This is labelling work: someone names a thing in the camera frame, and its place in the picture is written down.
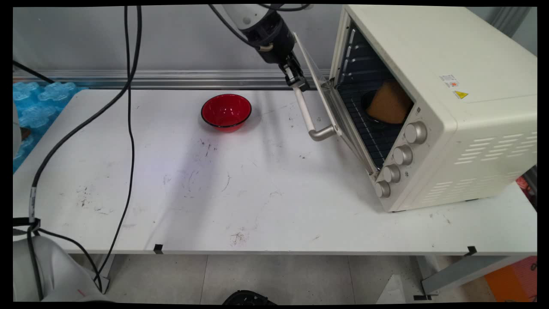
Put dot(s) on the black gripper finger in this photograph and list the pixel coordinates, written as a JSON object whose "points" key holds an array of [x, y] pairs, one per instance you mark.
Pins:
{"points": [[289, 75], [301, 75]]}

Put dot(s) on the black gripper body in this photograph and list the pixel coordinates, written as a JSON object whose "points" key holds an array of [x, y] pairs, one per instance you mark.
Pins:
{"points": [[274, 38]]}

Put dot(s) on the red bowl with black rim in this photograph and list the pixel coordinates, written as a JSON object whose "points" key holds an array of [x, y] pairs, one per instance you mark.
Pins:
{"points": [[226, 111]]}

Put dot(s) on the black baking dish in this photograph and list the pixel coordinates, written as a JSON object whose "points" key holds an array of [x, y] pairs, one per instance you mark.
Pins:
{"points": [[372, 121]]}

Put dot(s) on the brown bread slice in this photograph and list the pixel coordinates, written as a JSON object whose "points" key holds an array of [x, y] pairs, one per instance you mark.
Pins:
{"points": [[390, 103]]}

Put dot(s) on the silver oven knob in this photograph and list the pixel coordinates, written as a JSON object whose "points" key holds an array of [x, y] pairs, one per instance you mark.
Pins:
{"points": [[403, 155], [383, 189], [416, 132], [391, 174]]}

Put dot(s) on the white label sticker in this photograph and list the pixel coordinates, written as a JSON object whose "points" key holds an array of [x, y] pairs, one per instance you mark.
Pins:
{"points": [[449, 80]]}

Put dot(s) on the yellow warning sticker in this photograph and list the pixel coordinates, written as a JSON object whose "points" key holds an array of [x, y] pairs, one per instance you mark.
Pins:
{"points": [[462, 95]]}

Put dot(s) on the cream toaster oven body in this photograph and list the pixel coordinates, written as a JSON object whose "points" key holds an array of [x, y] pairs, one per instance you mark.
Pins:
{"points": [[472, 64]]}

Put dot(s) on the black tape piece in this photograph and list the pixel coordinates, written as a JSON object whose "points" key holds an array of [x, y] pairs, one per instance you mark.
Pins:
{"points": [[472, 251], [158, 248]]}

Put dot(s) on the black round floor object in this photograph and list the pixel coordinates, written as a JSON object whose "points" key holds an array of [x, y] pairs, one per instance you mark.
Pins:
{"points": [[248, 298]]}

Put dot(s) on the blue bubble foam sheet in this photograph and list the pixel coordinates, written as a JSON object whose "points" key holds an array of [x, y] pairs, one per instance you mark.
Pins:
{"points": [[47, 101]]}

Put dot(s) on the red patterned object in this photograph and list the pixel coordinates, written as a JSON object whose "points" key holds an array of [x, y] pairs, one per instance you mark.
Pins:
{"points": [[525, 189]]}

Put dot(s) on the grey table leg brace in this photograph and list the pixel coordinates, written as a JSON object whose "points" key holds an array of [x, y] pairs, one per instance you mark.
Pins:
{"points": [[463, 272]]}

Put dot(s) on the grey table leg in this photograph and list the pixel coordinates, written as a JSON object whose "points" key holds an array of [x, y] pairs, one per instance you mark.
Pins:
{"points": [[107, 268]]}

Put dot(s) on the dark brown object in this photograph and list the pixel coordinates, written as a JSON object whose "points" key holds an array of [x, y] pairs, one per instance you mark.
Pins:
{"points": [[25, 134]]}

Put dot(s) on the orange box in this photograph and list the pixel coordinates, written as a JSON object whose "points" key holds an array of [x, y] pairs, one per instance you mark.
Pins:
{"points": [[512, 281]]}

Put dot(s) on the aluminium rail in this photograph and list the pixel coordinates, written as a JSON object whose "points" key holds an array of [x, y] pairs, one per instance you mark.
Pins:
{"points": [[193, 79]]}

